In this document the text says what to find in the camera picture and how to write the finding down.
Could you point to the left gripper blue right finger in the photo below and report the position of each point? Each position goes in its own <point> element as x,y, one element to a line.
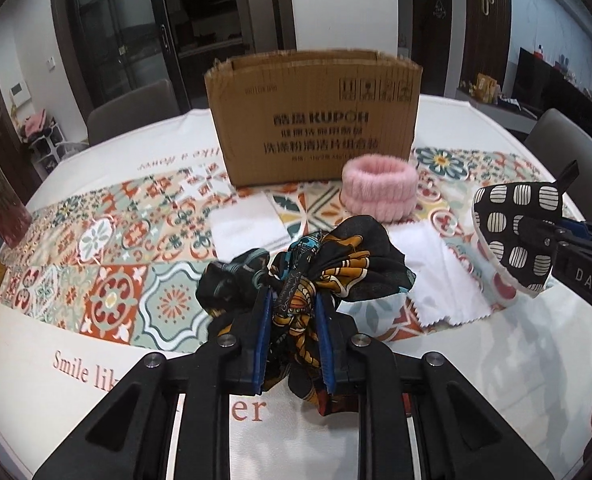
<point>326,346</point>

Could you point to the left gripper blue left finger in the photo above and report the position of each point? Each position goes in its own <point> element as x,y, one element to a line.
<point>262,314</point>

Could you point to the black white patterned pouch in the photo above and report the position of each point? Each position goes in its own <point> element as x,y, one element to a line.
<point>516,224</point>

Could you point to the black orange patterned scarf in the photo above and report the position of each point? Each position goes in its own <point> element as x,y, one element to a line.
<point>354,262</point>

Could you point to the white knitted cloth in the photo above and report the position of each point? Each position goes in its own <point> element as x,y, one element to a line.
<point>443,290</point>

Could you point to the pink fluffy headband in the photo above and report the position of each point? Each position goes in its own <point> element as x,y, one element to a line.
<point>381,186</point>

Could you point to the grey chair right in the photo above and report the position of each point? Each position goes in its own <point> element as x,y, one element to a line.
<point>557,141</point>

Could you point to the grey chair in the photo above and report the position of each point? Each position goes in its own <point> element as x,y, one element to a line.
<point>557,141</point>
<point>136,109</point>

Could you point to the white tv cabinet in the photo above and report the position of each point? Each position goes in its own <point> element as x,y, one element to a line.
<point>511,121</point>

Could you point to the black television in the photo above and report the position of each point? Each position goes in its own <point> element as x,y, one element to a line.
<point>540,86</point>

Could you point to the brown cardboard box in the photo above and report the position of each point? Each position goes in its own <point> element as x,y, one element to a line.
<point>291,116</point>

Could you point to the grey chair left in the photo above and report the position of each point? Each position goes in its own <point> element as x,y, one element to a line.
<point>136,109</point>

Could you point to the shoe rack with items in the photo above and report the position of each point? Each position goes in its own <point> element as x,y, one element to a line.
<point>43,139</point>

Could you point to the dark glass sliding door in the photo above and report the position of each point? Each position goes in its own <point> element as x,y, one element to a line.
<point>112,47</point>

